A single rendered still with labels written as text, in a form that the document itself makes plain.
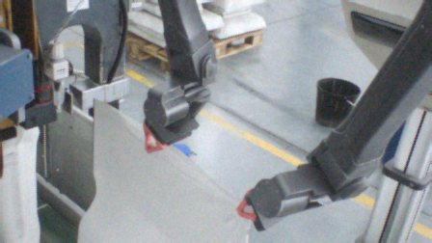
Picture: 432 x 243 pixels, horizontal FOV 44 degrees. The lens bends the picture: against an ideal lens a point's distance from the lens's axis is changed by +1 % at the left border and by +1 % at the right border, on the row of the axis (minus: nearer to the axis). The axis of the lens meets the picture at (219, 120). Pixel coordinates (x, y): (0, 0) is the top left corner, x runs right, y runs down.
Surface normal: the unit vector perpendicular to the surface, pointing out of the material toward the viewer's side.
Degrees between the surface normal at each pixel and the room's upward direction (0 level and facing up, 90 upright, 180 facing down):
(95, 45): 90
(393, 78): 100
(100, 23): 90
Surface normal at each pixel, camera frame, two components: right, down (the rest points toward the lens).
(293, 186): 0.44, -0.59
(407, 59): -0.90, 0.27
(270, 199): -0.77, 0.04
